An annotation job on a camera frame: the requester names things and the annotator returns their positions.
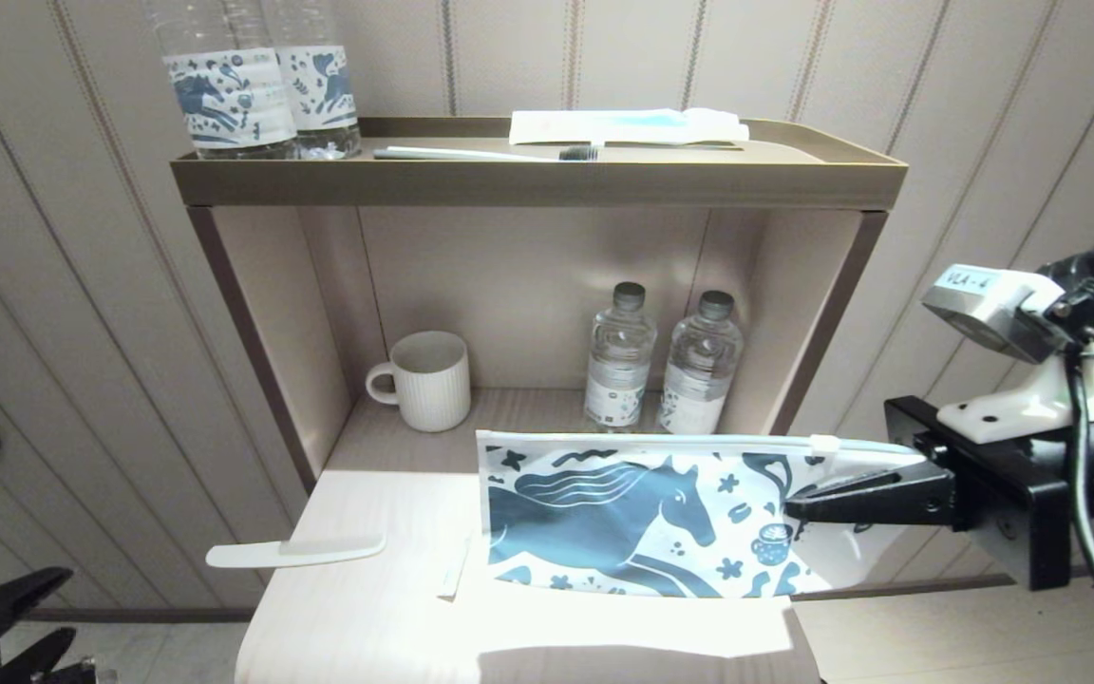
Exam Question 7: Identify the horse print zipper pouch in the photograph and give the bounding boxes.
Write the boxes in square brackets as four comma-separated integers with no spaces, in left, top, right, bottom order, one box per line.
[476,429,930,599]

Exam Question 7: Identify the white comb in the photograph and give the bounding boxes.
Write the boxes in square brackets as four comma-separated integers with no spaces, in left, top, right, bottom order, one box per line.
[206,535,387,569]

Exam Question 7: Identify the small clear water bottle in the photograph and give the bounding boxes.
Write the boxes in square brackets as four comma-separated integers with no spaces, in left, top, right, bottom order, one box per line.
[658,290,745,436]
[583,281,659,434]

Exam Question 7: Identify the small white paper packet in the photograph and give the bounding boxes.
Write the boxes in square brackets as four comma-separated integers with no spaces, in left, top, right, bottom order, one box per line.
[438,532,478,601]

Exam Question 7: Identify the wrapped toothbrush white packet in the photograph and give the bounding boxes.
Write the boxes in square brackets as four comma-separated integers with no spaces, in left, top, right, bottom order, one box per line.
[509,107,750,146]

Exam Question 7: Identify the white ribbed mug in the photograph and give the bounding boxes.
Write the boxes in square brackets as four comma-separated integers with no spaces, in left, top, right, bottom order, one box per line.
[366,331,472,433]

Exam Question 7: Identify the beige shelf unit brown tray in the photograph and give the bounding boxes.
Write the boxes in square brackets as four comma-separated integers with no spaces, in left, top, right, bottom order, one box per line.
[172,116,909,495]

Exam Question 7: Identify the grey toothbrush black bristles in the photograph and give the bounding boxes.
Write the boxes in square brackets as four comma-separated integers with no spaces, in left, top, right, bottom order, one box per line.
[374,145,599,162]

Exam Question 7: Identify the clear bottle blue horse label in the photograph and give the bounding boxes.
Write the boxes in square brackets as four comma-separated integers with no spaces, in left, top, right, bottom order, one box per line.
[148,0,301,160]
[262,0,363,160]

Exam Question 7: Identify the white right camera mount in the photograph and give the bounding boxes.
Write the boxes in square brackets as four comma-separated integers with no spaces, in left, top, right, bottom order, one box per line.
[936,351,1094,445]

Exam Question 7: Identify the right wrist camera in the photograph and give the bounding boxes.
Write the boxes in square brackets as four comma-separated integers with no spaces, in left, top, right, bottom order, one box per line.
[922,264,1066,364]

